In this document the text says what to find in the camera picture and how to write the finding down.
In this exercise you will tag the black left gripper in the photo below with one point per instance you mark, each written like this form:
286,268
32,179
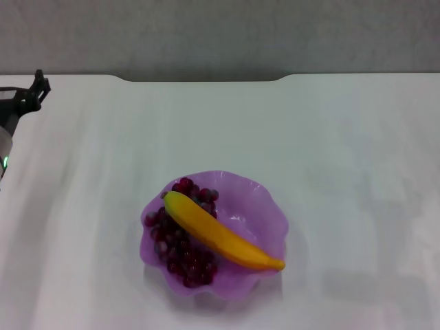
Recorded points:
12,106

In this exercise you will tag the dark red grape bunch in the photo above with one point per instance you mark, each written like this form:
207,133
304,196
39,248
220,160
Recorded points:
182,251

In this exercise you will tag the yellow toy banana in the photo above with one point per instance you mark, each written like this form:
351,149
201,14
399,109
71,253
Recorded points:
213,230

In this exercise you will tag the purple plastic wavy bowl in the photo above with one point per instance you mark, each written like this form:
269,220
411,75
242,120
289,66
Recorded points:
251,220

